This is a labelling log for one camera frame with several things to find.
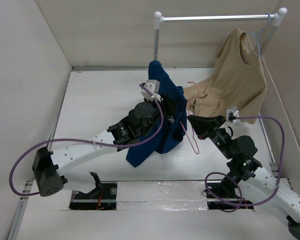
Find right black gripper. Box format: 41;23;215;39
187;113;234;159

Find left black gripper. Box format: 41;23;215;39
140;93;178;138

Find blue t shirt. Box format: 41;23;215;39
126;60;187;168

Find pink wire hanger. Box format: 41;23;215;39
178;81;200;154

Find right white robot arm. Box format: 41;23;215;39
187;113;300;240

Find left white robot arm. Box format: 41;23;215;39
32;93;187;199

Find beige t shirt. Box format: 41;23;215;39
184;28;267;117

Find white metal clothes rack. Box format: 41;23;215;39
152;7;288;61

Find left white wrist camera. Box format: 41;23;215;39
140;79;162;102

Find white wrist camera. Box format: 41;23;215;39
225;106;240;125
140;79;162;102

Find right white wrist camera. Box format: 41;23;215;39
225;106;240;125

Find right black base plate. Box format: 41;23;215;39
204;181;255;211

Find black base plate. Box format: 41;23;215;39
204;181;255;211
69;182;118;211

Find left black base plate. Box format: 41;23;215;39
69;182;118;211

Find blue wire hanger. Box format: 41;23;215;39
244;12;272;59

